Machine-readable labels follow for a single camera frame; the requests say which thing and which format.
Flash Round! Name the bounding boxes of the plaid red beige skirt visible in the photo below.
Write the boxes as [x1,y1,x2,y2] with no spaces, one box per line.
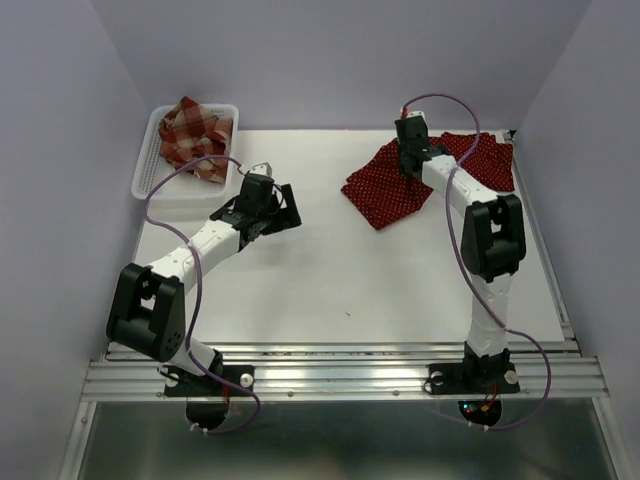
[157,96,234,169]

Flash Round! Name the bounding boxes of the red polka dot skirt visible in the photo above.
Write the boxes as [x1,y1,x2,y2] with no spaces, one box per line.
[341,140,433,231]
[436,132,515,193]

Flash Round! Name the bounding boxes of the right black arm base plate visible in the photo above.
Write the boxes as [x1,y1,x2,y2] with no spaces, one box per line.
[424,362,521,397]

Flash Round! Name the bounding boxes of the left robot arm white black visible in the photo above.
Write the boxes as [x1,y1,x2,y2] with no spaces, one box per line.
[106,163,301,394]

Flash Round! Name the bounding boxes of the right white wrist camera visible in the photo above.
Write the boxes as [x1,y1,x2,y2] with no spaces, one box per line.
[401,108,426,120]

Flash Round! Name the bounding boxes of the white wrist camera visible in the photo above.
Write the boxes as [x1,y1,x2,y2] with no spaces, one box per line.
[248,162,273,178]
[401,108,426,120]

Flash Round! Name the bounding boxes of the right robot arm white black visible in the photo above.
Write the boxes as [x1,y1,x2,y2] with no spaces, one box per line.
[395,113,526,395]

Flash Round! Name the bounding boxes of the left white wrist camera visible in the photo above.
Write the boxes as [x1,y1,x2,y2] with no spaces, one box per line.
[248,162,273,178]

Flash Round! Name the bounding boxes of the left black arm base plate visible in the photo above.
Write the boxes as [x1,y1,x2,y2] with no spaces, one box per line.
[158,364,255,398]

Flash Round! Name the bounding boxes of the white plastic basket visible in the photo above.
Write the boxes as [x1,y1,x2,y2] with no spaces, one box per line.
[131,103,239,207]

